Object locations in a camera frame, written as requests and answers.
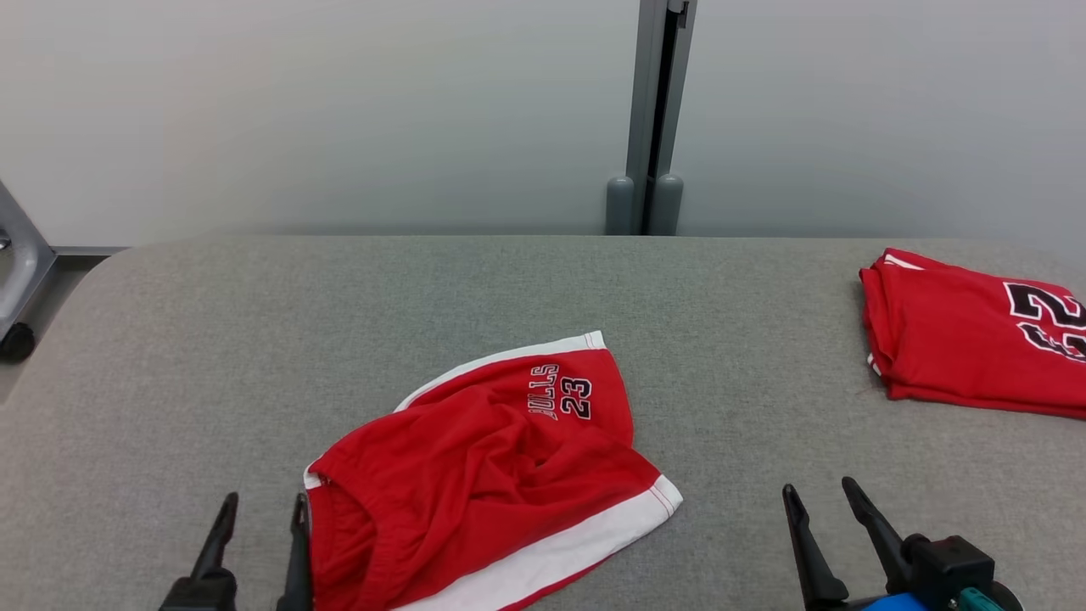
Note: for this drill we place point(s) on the red shorts with white trim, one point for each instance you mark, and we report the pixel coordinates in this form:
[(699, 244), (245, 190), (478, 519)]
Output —
[(475, 492)]

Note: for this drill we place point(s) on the teal right camera connector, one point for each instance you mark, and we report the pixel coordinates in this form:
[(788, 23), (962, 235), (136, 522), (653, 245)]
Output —
[(982, 601)]

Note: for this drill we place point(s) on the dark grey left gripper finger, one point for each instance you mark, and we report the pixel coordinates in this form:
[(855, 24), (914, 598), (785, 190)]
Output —
[(299, 560), (216, 539)]

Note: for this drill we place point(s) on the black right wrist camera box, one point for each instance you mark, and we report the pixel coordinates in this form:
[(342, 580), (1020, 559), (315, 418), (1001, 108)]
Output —
[(950, 568)]

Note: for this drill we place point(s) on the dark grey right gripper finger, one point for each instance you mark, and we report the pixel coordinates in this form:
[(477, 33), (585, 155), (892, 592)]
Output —
[(810, 552), (874, 530)]

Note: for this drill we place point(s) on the grey cylindrical post cap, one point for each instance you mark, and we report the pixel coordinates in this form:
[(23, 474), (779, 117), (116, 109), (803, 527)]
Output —
[(620, 208), (668, 206)]

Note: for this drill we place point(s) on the red jersey shirt number 23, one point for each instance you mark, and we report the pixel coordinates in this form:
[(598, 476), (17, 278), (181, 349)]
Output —
[(959, 339)]

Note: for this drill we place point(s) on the grey partition post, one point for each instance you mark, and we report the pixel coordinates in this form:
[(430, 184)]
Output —
[(660, 85)]

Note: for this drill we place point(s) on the black round knob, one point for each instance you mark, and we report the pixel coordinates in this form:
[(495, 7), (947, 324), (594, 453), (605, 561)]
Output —
[(15, 344)]

